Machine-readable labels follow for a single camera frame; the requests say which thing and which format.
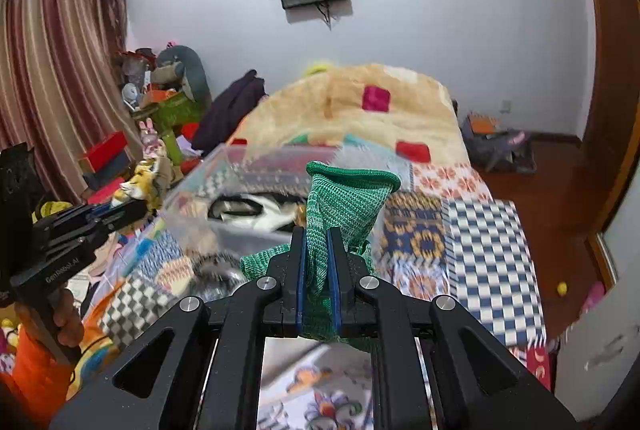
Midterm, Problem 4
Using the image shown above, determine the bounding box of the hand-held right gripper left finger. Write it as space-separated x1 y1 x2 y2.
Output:
50 226 306 430

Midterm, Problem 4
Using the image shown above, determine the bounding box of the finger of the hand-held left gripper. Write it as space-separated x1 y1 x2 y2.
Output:
89 199 149 236

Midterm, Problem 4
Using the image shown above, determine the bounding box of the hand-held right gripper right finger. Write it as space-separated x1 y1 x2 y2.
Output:
327 227 592 430

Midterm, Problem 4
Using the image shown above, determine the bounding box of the green knitted glove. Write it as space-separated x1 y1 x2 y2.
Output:
240 161 402 347

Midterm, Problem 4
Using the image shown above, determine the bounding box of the clear plastic storage box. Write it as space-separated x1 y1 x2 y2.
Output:
161 143 401 293

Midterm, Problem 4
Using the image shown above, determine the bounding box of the person's left forearm orange sleeve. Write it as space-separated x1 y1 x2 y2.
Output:
0 322 76 428

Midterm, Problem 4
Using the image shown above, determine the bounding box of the person's left hand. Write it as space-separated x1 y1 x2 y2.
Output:
50 286 86 352

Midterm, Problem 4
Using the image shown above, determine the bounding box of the tiger plush toy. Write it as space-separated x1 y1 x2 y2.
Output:
112 157 164 211

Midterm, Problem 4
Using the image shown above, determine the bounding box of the yellow plush toy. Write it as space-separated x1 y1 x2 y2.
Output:
32 201 74 224

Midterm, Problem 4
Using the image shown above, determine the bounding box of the red box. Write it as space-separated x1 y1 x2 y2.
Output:
78 131 129 174

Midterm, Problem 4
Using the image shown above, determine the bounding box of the black and white cloth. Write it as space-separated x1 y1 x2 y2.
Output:
207 191 307 234

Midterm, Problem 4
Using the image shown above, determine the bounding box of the pink bunny plush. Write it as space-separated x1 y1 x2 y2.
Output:
139 119 162 147

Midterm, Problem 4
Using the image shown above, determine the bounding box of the grey fuzzy cloth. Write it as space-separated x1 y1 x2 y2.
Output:
189 251 247 292

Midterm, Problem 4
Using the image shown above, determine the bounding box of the patchwork bed sheet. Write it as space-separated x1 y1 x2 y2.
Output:
65 155 552 430

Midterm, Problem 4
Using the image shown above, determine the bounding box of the dark purple garment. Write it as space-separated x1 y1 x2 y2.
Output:
191 70 266 157

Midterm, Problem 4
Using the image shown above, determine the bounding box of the grey plush toy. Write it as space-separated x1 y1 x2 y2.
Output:
154 44 214 107

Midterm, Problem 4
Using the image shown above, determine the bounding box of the striped brown curtain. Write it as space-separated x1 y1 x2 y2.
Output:
0 0 129 207

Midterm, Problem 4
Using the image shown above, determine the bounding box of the beige plush blanket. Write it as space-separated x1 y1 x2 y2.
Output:
227 63 464 172

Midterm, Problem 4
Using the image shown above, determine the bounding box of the grey bag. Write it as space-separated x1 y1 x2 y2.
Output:
460 113 539 175

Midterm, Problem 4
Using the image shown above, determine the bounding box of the yellow green plush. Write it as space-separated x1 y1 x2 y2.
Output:
303 59 334 78

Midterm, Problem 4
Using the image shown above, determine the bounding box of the orange notebook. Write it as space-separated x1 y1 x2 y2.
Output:
469 112 501 134

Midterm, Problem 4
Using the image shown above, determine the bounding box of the pink toy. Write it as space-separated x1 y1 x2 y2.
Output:
579 281 606 316

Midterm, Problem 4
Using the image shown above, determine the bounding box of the white cabinet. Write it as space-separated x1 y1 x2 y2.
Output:
554 190 640 413

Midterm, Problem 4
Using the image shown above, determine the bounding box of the brown wooden door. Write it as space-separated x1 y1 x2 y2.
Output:
569 0 640 293

